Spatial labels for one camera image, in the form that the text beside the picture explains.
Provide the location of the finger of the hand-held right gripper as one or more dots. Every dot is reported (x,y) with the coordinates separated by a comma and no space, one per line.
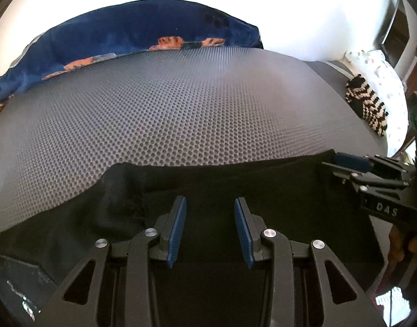
(351,161)
(365,181)

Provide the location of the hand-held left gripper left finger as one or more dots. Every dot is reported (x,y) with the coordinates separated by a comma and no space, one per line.
(177,231)

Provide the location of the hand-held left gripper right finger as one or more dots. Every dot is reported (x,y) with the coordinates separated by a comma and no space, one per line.
(244,231)

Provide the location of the black pants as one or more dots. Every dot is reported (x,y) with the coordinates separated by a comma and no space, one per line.
(211,184)

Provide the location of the person's right hand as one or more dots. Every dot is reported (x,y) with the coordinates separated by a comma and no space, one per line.
(416,248)

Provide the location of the black and white striped knit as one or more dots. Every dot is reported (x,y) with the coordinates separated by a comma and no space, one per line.
(368,105)

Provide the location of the white patterned cloth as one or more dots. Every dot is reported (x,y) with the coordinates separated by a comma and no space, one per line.
(389,75)

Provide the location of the grey mesh mat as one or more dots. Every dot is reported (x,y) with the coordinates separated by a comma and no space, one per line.
(160,109)

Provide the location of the blue floral blanket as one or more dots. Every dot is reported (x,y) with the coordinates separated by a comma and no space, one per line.
(109,30)

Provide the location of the dark wooden door frame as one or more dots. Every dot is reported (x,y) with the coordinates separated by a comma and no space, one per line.
(399,30)

